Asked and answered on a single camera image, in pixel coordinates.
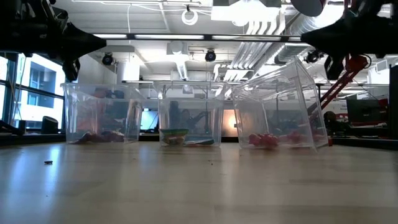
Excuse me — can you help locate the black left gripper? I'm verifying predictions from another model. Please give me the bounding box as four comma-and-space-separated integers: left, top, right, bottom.
0, 0, 108, 83

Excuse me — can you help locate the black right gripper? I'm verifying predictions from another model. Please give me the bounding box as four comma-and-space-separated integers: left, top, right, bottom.
300, 0, 398, 82

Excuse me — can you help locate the clear plastic bin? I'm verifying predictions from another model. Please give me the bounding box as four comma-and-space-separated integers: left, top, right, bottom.
154, 81, 228, 147
231, 55, 330, 153
61, 82, 146, 144

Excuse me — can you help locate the dark red candy packet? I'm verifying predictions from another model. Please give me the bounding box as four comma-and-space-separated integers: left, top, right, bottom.
70, 130, 125, 144

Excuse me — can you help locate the bright red candy packet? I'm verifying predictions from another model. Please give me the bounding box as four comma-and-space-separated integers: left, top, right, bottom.
248, 133, 280, 149

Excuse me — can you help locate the green colourful candy packet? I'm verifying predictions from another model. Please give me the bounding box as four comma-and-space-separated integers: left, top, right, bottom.
159, 128, 190, 146

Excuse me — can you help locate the teal candy packet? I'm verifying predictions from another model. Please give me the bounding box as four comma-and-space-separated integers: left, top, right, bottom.
185, 139, 215, 146

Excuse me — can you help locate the red articulated stand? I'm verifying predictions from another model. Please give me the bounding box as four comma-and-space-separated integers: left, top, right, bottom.
306, 54, 370, 147

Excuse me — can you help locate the dark round ceiling shade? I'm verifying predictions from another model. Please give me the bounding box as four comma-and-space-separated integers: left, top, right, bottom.
290, 0, 326, 17

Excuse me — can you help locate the black monitor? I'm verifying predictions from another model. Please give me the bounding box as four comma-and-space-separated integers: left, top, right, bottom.
346, 98, 382, 124

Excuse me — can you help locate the person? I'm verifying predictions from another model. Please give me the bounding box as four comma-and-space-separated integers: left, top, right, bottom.
323, 111, 343, 134
180, 108, 194, 129

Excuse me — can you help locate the black rounded desk object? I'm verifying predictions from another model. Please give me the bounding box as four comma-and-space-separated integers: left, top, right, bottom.
41, 116, 59, 134

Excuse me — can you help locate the black upright panel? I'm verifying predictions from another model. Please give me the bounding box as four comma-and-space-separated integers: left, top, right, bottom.
388, 63, 398, 140

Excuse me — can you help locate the long ceiling light bar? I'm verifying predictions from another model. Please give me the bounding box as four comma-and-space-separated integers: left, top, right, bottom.
93, 32, 302, 43

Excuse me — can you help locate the silver ventilation duct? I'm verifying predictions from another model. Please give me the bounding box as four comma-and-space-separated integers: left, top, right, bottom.
275, 14, 343, 65

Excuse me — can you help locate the white cable coil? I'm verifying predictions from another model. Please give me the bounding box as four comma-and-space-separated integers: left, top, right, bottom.
181, 4, 199, 26

